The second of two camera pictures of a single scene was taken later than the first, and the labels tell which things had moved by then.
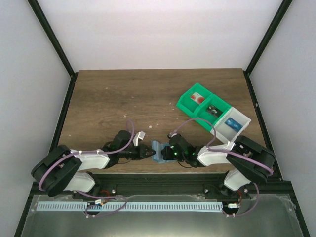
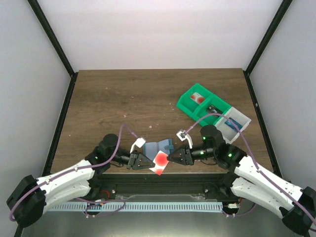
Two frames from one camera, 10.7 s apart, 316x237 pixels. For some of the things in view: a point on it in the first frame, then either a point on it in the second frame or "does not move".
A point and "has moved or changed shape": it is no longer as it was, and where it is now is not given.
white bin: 230,125 does not move
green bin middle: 212,110 does not move
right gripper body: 164,153 -> 186,155
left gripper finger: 148,152 -> 138,161
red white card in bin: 197,98 does not move
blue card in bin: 233,124 does not move
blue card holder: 158,157 has moved or changed shape
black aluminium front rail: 195,184 does not move
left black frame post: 49,33 does not move
